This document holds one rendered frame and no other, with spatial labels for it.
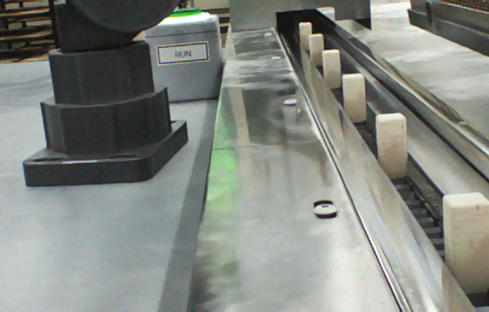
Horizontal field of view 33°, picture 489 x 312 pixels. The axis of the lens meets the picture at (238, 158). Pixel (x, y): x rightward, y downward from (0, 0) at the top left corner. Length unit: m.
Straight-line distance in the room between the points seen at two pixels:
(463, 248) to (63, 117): 0.34
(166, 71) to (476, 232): 0.56
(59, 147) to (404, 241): 0.32
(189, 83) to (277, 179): 0.47
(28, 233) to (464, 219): 0.26
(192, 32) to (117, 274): 0.45
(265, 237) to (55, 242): 0.18
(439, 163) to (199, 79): 0.43
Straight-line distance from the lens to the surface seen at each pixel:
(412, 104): 0.52
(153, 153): 0.54
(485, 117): 0.64
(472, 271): 0.28
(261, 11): 1.04
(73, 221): 0.46
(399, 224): 0.32
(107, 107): 0.54
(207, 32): 0.79
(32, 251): 0.42
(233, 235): 0.28
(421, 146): 0.43
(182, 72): 0.80
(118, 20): 0.53
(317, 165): 0.36
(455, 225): 0.27
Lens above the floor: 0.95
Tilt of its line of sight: 14 degrees down
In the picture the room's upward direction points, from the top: 5 degrees counter-clockwise
